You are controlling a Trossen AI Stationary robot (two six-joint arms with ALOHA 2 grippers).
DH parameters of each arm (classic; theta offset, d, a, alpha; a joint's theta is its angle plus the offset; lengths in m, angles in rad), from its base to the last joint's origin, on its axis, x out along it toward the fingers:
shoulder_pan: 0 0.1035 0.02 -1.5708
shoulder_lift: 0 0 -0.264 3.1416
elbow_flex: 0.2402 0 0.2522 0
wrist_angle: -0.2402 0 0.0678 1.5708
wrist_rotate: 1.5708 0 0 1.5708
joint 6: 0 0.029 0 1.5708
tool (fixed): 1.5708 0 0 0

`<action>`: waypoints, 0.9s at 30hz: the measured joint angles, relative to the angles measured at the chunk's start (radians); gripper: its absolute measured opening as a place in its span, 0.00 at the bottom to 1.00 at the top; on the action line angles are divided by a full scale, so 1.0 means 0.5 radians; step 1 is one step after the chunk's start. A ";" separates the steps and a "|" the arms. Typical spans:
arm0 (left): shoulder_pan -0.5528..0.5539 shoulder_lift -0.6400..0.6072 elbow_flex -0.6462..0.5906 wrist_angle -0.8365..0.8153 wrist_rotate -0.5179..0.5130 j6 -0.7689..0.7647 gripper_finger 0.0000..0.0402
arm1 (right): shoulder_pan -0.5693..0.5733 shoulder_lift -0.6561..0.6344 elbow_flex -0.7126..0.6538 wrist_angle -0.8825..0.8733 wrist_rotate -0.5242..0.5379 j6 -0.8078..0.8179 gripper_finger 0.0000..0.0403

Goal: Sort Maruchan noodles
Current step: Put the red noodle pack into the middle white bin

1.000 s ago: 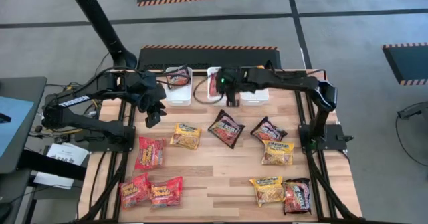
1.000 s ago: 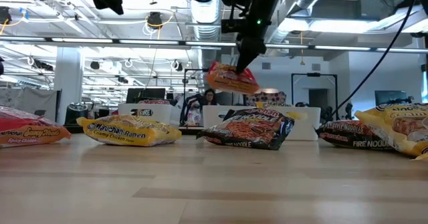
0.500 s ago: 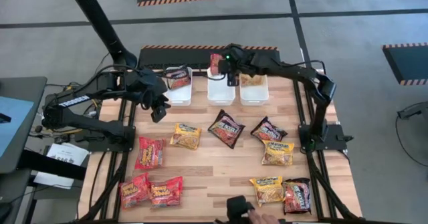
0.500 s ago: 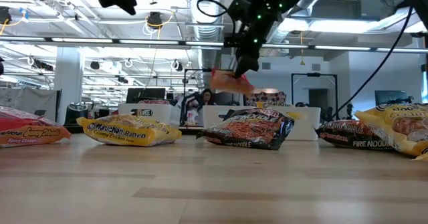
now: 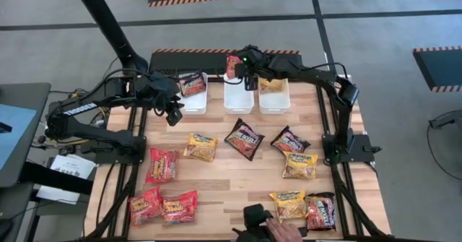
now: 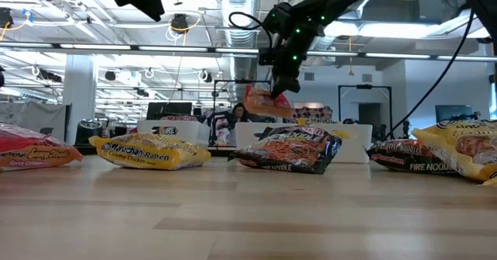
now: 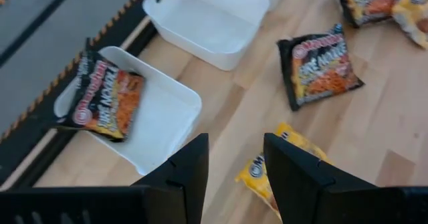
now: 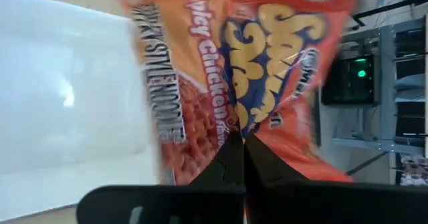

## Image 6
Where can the red Saucy Noodles pack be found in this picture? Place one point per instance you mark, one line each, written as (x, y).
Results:
(35, 151)
(268, 105)

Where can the black Fire Noodle pack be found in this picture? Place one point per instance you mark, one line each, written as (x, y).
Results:
(404, 157)
(287, 151)

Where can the dotted patterned panel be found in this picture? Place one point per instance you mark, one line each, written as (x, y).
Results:
(310, 111)

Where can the person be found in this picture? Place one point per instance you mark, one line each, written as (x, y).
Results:
(240, 112)

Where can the white plastic bin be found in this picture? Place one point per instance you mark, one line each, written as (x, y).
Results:
(248, 136)
(357, 147)
(190, 130)

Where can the white pillar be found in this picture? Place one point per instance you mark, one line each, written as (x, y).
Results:
(79, 97)

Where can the round black bin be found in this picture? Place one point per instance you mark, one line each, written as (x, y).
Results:
(88, 134)

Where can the grey partition panel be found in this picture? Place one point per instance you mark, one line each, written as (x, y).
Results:
(35, 114)

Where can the dark screen on stand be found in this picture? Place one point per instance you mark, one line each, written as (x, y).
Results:
(452, 113)

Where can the black metal stand frame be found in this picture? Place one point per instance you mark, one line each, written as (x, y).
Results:
(240, 81)
(365, 86)

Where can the silver ventilation duct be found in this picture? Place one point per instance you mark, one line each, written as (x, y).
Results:
(237, 19)

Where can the black aluminium table frame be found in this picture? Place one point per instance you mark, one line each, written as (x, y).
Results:
(221, 151)

